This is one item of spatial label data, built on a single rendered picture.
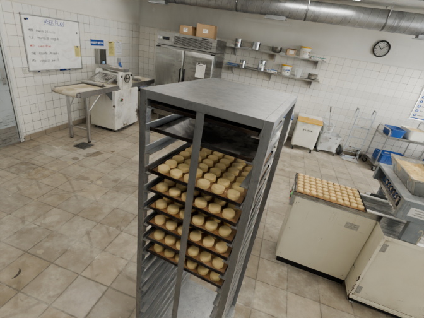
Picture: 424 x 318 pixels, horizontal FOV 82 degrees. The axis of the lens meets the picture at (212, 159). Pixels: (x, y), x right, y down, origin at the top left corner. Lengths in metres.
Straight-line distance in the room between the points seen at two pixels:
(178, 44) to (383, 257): 5.24
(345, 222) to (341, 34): 4.67
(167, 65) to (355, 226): 4.98
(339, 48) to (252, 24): 1.99
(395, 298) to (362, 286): 0.27
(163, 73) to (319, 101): 3.77
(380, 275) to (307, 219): 0.71
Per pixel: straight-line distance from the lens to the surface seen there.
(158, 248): 1.29
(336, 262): 2.83
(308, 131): 5.95
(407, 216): 2.36
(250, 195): 0.84
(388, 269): 2.66
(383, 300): 2.90
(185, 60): 5.90
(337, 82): 6.47
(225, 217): 0.96
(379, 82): 6.66
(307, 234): 2.63
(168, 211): 1.09
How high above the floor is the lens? 2.00
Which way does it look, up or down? 25 degrees down
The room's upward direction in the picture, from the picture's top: 9 degrees clockwise
